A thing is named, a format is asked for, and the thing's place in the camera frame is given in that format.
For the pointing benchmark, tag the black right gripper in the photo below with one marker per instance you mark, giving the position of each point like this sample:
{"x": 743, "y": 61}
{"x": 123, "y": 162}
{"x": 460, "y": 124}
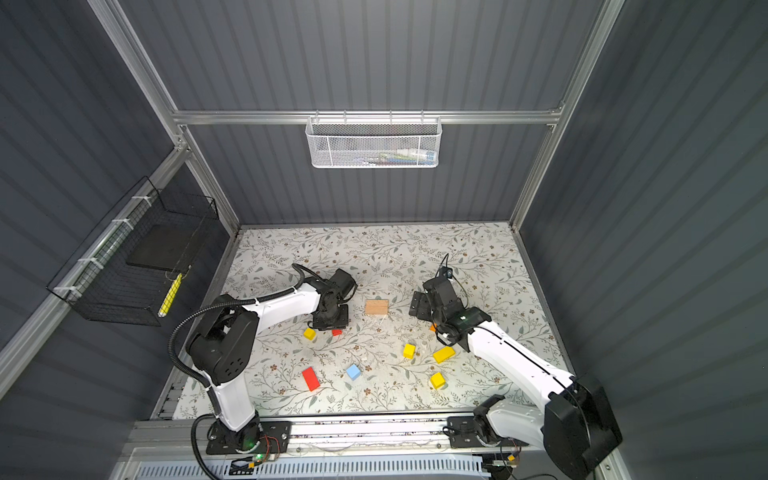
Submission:
{"x": 420, "y": 300}

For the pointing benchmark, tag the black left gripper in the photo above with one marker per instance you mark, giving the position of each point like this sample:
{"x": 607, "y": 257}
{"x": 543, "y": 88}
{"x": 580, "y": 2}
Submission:
{"x": 320, "y": 323}

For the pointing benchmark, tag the natural wood block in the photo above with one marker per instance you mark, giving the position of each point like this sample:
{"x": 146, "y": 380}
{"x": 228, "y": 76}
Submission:
{"x": 376, "y": 307}

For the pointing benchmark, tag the yellow rectangular block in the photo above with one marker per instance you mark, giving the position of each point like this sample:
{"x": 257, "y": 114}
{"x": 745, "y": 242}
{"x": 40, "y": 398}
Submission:
{"x": 444, "y": 354}

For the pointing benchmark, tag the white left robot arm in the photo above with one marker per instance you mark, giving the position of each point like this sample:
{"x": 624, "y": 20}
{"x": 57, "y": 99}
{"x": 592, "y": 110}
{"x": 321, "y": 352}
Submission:
{"x": 220, "y": 348}

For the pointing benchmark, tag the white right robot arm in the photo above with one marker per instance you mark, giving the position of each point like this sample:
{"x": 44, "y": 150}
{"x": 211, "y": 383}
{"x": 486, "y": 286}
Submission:
{"x": 570, "y": 417}

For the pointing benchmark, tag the small yellow cube left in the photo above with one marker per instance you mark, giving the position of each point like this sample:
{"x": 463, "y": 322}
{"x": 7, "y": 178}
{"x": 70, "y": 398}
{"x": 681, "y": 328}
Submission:
{"x": 310, "y": 334}

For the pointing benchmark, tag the small yellow cube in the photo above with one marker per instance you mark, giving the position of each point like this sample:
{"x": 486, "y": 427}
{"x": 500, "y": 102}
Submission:
{"x": 310, "y": 334}
{"x": 409, "y": 351}

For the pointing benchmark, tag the small yellow cube middle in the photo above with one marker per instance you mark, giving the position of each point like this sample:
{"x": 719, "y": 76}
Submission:
{"x": 409, "y": 351}

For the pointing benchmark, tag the light blue cube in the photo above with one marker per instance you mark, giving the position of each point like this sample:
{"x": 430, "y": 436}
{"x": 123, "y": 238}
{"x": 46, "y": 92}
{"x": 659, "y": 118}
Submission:
{"x": 353, "y": 372}

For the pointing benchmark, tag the yellow cube lower right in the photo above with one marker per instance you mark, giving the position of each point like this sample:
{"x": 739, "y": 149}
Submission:
{"x": 437, "y": 381}

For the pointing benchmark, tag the pens in white basket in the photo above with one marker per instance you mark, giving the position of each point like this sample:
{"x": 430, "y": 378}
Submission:
{"x": 401, "y": 157}

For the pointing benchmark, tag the white perforated vent panel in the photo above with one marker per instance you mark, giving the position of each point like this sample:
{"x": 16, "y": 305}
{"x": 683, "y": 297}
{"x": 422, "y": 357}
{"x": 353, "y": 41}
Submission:
{"x": 438, "y": 466}

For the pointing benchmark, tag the yellow marker pen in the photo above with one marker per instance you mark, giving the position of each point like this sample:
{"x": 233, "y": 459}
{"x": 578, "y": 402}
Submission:
{"x": 170, "y": 296}

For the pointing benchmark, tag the black flat pad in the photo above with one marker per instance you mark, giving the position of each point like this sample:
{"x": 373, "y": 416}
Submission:
{"x": 166, "y": 248}

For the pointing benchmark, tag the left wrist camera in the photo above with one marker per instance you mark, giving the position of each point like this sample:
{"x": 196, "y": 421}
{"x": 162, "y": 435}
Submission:
{"x": 343, "y": 285}

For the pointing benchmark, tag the aluminium mounting rail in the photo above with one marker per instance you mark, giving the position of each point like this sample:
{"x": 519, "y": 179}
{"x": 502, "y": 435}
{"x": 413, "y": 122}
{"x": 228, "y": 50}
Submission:
{"x": 407, "y": 432}

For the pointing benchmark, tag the white wire mesh basket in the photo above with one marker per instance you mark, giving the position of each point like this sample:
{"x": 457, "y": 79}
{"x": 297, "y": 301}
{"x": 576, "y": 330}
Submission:
{"x": 337, "y": 145}

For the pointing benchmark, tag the black wire basket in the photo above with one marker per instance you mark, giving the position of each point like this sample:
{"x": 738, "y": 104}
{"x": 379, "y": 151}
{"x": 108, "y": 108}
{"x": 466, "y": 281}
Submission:
{"x": 132, "y": 272}

